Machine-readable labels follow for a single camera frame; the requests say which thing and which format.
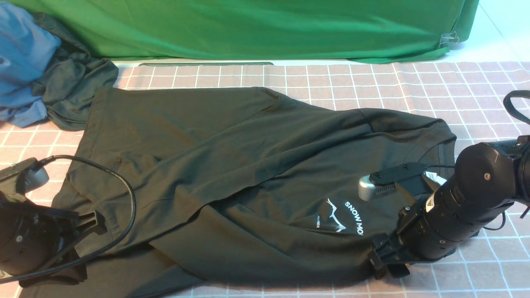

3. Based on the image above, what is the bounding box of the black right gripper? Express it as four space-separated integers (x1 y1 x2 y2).
369 205 426 280

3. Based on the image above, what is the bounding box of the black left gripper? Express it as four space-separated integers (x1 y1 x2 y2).
39 206 107 269

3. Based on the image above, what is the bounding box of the dark gray long-sleeve shirt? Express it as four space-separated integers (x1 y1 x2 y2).
20 87 456 298

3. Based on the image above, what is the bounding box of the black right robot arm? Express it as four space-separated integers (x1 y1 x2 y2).
359 135 529 280

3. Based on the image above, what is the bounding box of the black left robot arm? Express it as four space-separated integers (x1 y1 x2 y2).
0 193 107 276

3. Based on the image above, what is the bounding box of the dark green crumpled garment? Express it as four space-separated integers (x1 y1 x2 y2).
31 12 119 131

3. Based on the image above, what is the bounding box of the blue garment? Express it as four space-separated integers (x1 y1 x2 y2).
0 2 61 127

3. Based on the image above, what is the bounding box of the green backdrop cloth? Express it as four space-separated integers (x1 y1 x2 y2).
12 0 479 64

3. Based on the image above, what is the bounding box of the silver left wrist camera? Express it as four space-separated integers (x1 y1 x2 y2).
0 158 49 195

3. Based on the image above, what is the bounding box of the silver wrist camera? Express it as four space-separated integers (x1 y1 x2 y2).
0 158 49 195
358 162 429 202

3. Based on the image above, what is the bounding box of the black left camera cable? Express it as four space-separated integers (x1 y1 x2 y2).
0 155 137 284

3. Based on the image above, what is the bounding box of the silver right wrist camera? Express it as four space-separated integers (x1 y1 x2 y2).
358 162 429 202

